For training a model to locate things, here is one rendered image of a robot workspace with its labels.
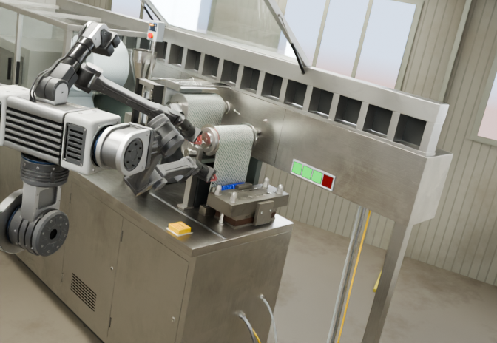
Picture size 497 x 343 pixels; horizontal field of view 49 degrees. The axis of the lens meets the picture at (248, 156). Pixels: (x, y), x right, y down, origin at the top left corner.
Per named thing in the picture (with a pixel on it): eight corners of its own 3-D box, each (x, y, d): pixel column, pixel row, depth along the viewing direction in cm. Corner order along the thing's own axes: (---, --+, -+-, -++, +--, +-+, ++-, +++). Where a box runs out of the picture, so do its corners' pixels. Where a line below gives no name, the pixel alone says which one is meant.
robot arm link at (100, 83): (72, 87, 216) (86, 66, 212) (74, 80, 221) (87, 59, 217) (166, 134, 236) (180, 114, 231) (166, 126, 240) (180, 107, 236)
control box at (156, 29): (144, 38, 281) (146, 19, 278) (154, 40, 286) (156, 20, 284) (153, 41, 277) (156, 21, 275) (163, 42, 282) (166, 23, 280)
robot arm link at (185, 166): (162, 182, 197) (143, 159, 198) (151, 193, 198) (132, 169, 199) (203, 170, 238) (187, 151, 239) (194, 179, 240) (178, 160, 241)
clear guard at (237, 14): (115, -39, 288) (116, -40, 288) (167, 26, 325) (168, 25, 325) (258, -15, 221) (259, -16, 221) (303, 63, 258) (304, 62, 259)
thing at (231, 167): (208, 190, 258) (216, 152, 252) (243, 184, 275) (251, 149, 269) (209, 190, 257) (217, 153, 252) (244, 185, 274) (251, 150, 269)
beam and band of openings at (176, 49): (53, 26, 412) (56, -5, 406) (63, 27, 418) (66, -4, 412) (425, 157, 217) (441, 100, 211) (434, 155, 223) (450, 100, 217)
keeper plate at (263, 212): (252, 224, 256) (257, 202, 253) (266, 220, 264) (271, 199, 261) (256, 226, 255) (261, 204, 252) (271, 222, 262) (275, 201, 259)
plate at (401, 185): (46, 65, 419) (49, 25, 411) (79, 66, 439) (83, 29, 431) (404, 228, 223) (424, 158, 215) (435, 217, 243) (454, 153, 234)
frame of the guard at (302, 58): (101, -36, 287) (109, -47, 289) (160, 35, 328) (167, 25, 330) (255, -8, 215) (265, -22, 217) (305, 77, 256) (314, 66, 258)
